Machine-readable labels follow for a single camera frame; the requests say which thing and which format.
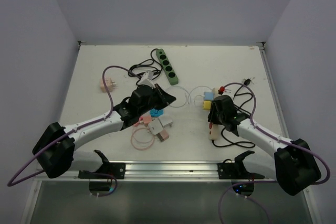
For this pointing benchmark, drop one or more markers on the salmon usb charger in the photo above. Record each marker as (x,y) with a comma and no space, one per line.
(147,119)

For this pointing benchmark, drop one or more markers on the white cube usb charger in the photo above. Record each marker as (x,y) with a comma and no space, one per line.
(155,127)

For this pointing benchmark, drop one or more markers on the cream power strip red sockets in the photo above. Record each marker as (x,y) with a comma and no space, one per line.
(213,128)

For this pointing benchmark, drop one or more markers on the green power strip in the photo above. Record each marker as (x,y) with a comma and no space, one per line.
(167,67)

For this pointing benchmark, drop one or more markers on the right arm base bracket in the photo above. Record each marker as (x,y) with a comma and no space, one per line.
(235,169)

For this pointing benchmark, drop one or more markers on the white plug adapter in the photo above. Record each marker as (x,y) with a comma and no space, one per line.
(165,120)

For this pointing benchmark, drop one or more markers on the light blue usb charger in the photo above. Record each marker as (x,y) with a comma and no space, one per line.
(209,96)

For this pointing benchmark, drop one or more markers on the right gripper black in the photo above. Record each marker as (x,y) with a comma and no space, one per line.
(211,117)

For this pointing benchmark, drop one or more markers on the yellow usb charger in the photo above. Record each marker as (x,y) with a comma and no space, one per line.
(206,105)

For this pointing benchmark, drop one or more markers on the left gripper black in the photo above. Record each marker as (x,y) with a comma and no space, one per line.
(165,98)

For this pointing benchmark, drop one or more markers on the beige cube socket adapter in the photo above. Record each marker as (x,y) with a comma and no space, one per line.
(107,85)

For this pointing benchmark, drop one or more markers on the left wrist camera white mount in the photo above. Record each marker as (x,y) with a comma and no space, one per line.
(147,79)

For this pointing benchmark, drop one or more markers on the pink plug adapter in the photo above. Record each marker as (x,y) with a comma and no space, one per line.
(139,122)

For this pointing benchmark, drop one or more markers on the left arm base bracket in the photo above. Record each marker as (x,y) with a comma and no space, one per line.
(103,168)

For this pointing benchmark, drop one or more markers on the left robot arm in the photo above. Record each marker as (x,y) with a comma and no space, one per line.
(56,150)

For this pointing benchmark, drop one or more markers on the blue plug adapter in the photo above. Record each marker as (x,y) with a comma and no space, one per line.
(156,113)

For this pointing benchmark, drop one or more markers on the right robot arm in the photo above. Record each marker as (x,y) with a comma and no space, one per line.
(290,163)

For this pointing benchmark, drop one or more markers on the beige dual usb charger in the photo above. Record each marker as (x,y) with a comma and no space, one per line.
(163,135)

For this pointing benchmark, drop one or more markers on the aluminium front rail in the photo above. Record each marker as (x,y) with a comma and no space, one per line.
(188,171)

